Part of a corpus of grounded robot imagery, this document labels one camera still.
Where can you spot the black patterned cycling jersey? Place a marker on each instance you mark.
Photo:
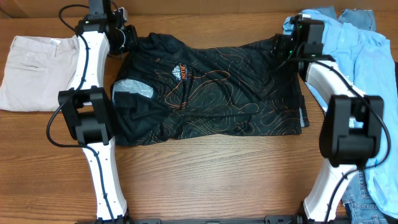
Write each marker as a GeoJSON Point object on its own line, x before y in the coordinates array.
{"type": "Point", "coordinates": [168, 90]}

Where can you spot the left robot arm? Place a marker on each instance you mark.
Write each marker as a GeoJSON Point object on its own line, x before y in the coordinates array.
{"type": "Point", "coordinates": [87, 109]}

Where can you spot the blue denim jeans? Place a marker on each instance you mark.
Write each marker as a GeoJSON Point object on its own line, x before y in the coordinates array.
{"type": "Point", "coordinates": [358, 203]}

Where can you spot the light blue t-shirt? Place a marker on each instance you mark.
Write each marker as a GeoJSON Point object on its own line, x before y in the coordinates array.
{"type": "Point", "coordinates": [364, 57]}

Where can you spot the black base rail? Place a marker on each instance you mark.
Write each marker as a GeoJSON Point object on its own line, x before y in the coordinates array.
{"type": "Point", "coordinates": [211, 221]}

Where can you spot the folded beige trousers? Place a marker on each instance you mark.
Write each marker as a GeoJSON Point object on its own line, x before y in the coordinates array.
{"type": "Point", "coordinates": [36, 70]}

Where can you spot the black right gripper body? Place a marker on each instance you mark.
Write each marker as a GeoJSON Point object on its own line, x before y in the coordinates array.
{"type": "Point", "coordinates": [285, 50]}

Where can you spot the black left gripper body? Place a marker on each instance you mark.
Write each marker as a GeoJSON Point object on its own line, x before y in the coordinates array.
{"type": "Point", "coordinates": [130, 40]}

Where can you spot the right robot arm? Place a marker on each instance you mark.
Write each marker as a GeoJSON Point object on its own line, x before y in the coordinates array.
{"type": "Point", "coordinates": [352, 126]}

